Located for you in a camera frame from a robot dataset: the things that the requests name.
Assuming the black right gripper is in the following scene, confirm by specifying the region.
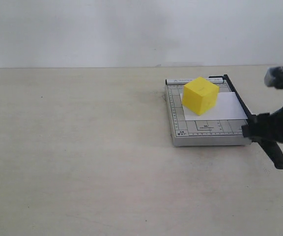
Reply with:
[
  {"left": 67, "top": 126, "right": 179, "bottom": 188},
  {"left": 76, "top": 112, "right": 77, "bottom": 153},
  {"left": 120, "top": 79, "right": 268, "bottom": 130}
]
[{"left": 242, "top": 86, "right": 283, "bottom": 144}]

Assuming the white paper sheet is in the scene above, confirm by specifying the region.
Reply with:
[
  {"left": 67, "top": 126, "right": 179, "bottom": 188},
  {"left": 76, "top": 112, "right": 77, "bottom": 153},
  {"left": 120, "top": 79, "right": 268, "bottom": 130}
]
[{"left": 182, "top": 92, "right": 247, "bottom": 121}]

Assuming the yellow cube block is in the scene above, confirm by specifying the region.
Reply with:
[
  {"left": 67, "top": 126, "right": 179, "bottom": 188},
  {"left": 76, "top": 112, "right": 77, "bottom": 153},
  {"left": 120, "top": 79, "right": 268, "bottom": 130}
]
[{"left": 181, "top": 77, "right": 220, "bottom": 116}]

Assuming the grey paper cutter base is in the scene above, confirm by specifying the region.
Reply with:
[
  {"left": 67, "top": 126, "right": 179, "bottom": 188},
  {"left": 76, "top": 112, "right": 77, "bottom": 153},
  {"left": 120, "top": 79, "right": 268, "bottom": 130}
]
[{"left": 165, "top": 76, "right": 251, "bottom": 147}]

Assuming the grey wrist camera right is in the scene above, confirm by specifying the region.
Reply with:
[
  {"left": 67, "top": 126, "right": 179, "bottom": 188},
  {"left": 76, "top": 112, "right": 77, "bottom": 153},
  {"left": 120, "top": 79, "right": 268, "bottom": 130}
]
[{"left": 264, "top": 66, "right": 283, "bottom": 89}]

